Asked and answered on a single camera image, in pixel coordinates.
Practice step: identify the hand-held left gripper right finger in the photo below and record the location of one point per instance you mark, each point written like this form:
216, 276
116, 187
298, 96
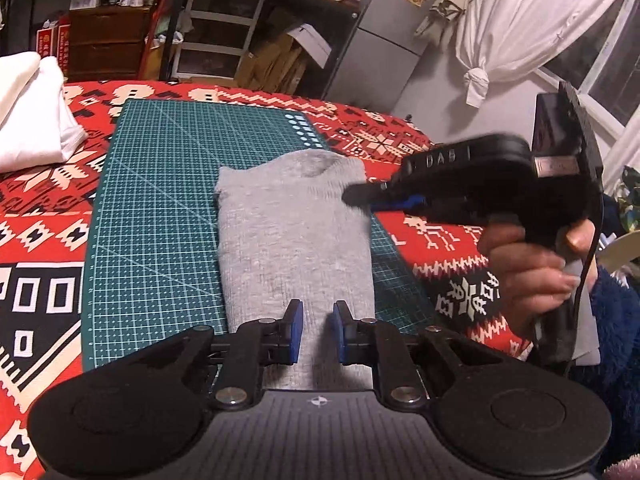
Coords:
342, 332

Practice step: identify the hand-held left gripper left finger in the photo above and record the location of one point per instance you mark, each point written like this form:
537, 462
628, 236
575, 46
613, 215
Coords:
296, 332

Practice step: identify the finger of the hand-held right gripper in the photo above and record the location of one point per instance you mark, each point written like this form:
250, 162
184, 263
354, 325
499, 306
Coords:
405, 204
370, 192

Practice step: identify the grey knit polo shirt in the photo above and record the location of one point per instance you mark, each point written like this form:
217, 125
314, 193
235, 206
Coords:
295, 240

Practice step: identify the person's right hand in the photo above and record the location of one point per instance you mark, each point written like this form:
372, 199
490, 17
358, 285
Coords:
510, 270

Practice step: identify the silver refrigerator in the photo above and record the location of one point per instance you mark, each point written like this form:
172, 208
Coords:
380, 60

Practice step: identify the green Christmas printed cloth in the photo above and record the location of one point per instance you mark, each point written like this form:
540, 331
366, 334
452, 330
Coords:
630, 195

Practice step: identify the white cardboard box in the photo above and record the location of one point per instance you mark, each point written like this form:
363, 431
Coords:
307, 45

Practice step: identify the stack of flattened cardboard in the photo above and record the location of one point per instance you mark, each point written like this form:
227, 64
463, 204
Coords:
270, 65

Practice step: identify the white knotted curtain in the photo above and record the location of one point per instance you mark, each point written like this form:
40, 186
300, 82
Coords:
525, 20

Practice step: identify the beige cloth bag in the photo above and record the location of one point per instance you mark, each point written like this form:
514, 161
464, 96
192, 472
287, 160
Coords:
445, 10

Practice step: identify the window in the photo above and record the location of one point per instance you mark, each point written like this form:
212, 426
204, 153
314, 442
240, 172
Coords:
615, 60

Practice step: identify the green cutting mat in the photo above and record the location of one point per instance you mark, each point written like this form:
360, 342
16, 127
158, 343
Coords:
150, 210

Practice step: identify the white plastic drawer unit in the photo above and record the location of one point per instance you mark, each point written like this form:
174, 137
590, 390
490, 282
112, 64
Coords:
215, 30

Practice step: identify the red patterned blanket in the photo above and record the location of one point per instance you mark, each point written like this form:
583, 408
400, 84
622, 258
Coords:
40, 220

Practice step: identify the wooden drawer chest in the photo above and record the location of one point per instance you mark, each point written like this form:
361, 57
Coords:
107, 42

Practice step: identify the folded white shirt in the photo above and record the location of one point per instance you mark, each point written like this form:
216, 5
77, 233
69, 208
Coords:
45, 130

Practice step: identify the red printed box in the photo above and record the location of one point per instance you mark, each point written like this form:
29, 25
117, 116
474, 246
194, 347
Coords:
46, 41
62, 35

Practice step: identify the folded cream cloth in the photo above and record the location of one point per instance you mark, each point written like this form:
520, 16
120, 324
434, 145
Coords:
15, 85

